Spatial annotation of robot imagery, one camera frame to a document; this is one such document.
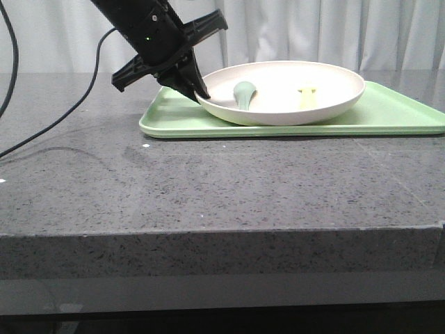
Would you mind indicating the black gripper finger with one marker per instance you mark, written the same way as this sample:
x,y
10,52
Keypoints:
x,y
170,78
190,77

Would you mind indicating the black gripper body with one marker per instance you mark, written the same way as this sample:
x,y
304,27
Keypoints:
x,y
161,40

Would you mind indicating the cream round plate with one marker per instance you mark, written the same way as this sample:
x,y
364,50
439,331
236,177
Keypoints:
x,y
277,99

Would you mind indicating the yellow plastic fork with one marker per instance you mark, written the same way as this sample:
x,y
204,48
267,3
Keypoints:
x,y
307,98

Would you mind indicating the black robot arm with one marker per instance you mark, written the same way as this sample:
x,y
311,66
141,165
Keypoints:
x,y
131,11

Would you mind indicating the green spoon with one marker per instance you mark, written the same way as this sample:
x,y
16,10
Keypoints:
x,y
243,93

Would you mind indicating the white curtain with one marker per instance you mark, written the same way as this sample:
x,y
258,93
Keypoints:
x,y
62,36

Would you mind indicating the light green serving tray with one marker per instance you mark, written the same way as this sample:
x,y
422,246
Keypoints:
x,y
380,111

